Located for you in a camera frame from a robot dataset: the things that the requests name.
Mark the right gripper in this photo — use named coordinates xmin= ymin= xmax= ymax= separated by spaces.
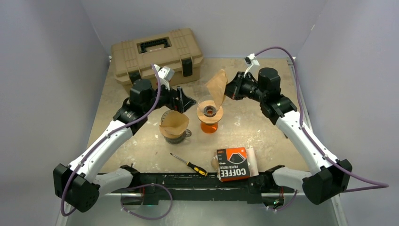
xmin=220 ymin=72 xmax=267 ymax=103

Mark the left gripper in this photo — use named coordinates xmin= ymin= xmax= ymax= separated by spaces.
xmin=144 ymin=79 xmax=196 ymax=113

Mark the wooden ring holder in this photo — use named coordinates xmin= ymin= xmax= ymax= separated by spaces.
xmin=196 ymin=106 xmax=224 ymax=124
xmin=161 ymin=131 xmax=187 ymax=139

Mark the clear glass dripper cone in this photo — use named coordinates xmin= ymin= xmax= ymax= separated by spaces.
xmin=198 ymin=95 xmax=221 ymax=117

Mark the orange glass carafe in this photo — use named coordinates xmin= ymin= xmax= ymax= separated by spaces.
xmin=200 ymin=122 xmax=218 ymax=134

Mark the smoky glass carafe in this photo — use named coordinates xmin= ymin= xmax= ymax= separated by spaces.
xmin=159 ymin=110 xmax=192 ymax=144

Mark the coffee paper filter box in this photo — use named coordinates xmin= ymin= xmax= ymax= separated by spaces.
xmin=216 ymin=147 xmax=250 ymax=182

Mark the brown paper coffee filter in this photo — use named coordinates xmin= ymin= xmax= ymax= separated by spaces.
xmin=159 ymin=110 xmax=189 ymax=135

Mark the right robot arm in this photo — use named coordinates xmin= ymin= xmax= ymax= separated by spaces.
xmin=224 ymin=68 xmax=352 ymax=205

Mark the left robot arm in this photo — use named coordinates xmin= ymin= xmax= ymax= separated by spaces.
xmin=53 ymin=79 xmax=197 ymax=216

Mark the tan plastic toolbox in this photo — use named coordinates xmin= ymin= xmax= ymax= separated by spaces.
xmin=111 ymin=28 xmax=204 ymax=93

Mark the yellow black screwdriver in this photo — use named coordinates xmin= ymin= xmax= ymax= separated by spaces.
xmin=170 ymin=153 xmax=208 ymax=177

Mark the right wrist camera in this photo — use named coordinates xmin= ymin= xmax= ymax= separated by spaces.
xmin=244 ymin=53 xmax=260 ymax=77

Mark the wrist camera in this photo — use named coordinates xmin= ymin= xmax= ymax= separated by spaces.
xmin=244 ymin=53 xmax=260 ymax=77
xmin=152 ymin=64 xmax=175 ymax=90

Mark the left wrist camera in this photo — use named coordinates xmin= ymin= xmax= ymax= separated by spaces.
xmin=152 ymin=64 xmax=175 ymax=90

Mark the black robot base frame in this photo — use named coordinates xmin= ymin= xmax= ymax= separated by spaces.
xmin=64 ymin=171 xmax=340 ymax=207

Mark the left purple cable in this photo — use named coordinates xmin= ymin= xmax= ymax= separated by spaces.
xmin=60 ymin=64 xmax=173 ymax=221

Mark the purple cable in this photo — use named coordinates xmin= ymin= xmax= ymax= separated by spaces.
xmin=255 ymin=47 xmax=390 ymax=213
xmin=60 ymin=64 xmax=173 ymax=221

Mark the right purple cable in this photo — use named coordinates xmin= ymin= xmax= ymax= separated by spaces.
xmin=255 ymin=47 xmax=390 ymax=213

